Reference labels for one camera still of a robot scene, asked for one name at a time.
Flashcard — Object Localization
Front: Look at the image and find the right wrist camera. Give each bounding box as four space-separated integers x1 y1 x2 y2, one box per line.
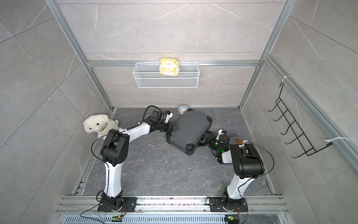
216 129 227 140

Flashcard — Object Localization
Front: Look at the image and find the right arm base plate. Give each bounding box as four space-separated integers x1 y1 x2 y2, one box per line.
206 197 248 212

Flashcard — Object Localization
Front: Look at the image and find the small grey globe ball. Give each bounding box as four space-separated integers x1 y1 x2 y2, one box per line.
178 105 189 115

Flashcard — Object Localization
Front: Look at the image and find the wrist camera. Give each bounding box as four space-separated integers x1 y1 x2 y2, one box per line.
216 129 227 140
163 110 173 123

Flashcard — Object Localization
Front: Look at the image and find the white wire mesh basket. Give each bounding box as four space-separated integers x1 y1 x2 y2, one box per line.
132 62 200 88

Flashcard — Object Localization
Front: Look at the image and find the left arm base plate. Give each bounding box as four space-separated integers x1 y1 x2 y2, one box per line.
97 196 138 212

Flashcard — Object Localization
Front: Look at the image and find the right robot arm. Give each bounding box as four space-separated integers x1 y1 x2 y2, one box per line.
200 130 273 213

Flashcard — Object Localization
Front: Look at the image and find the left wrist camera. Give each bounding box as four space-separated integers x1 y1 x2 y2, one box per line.
163 110 173 123

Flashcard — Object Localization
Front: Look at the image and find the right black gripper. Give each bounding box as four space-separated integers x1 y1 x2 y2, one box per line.
204 133 222 154

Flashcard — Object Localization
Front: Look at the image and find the yellow packet in basket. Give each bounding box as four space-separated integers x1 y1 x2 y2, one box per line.
159 58 180 76

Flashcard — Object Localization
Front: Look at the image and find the white plush dog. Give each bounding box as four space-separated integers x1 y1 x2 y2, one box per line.
83 114 121 138

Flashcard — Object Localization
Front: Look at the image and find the grey poker set case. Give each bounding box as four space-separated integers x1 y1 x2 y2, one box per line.
166 109 213 155

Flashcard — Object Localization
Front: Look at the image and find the small brown white plush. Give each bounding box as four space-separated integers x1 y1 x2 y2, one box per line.
236 139 249 146

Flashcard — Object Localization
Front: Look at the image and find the black wire hook rack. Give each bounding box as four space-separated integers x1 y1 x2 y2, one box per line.
268 83 333 159

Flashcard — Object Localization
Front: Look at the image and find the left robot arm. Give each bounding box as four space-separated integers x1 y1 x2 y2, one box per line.
96 105 179 212

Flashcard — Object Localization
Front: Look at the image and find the aluminium mounting rail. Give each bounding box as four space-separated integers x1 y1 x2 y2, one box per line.
55 195 289 215

